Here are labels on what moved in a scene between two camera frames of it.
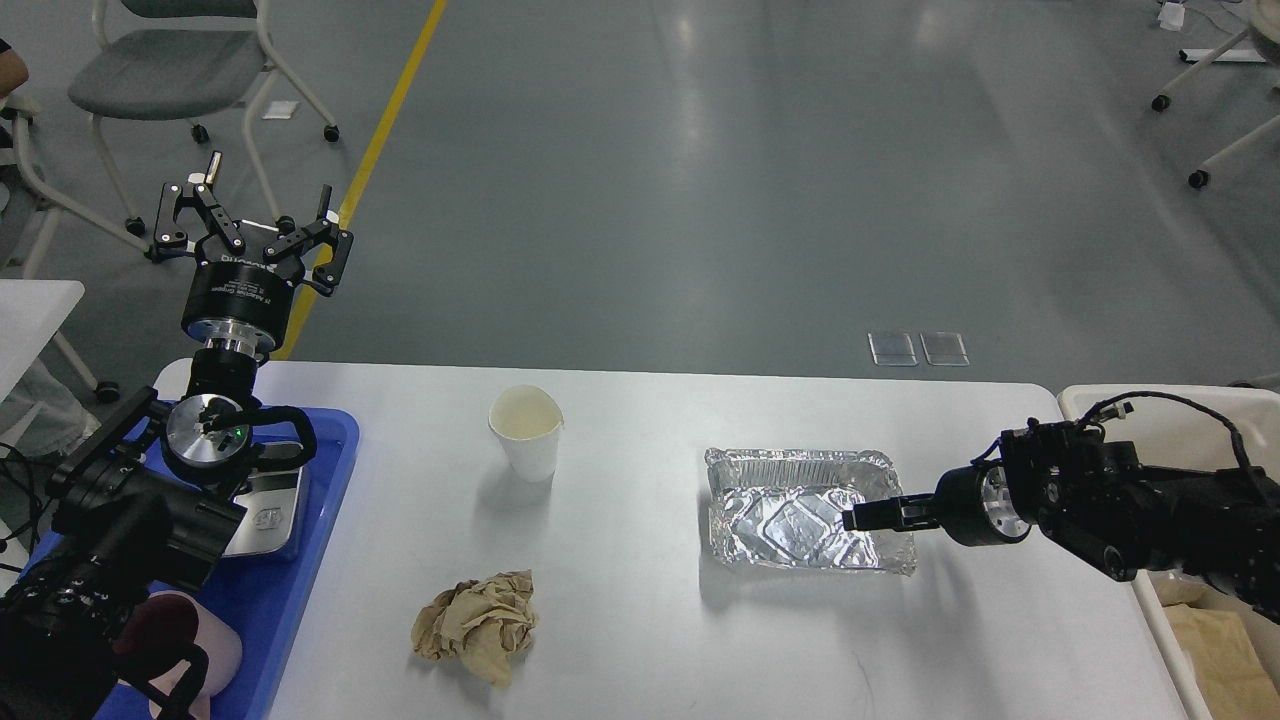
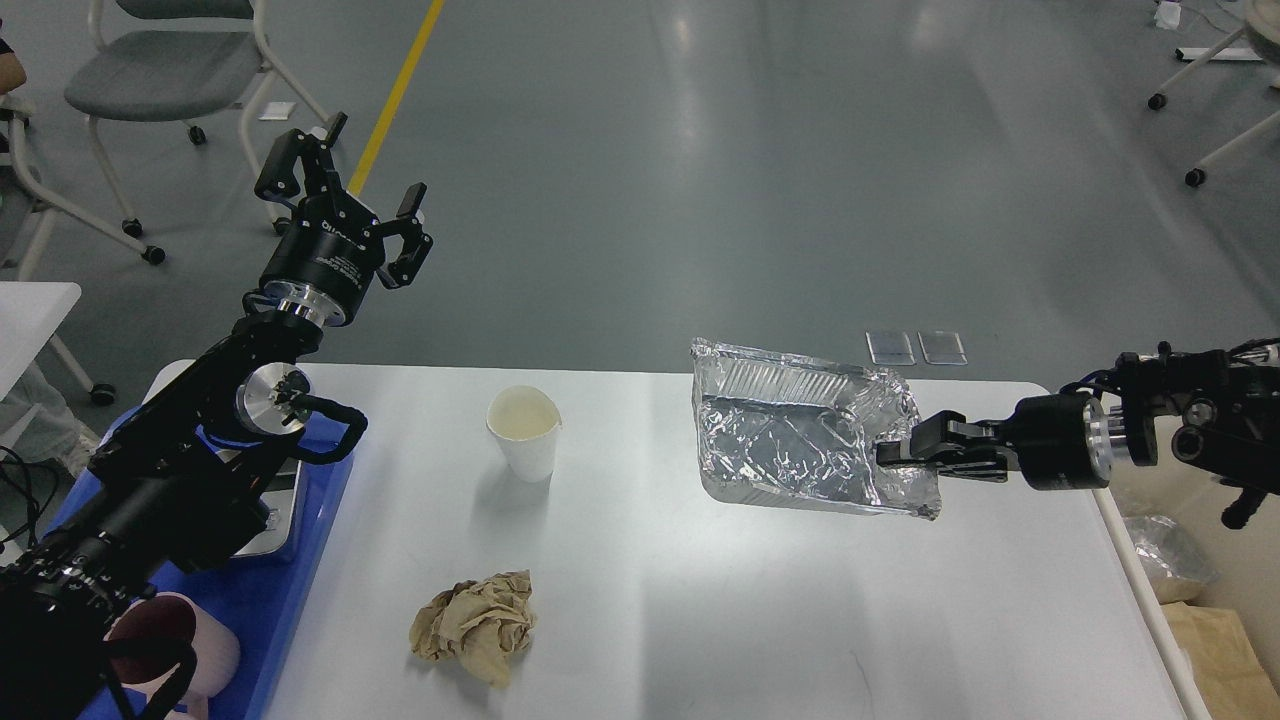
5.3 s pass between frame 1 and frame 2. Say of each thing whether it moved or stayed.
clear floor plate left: stayed
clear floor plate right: stayed
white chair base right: stayed
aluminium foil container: moved
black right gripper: moved
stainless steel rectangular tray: stayed
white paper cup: stayed
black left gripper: moved
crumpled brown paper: stayed
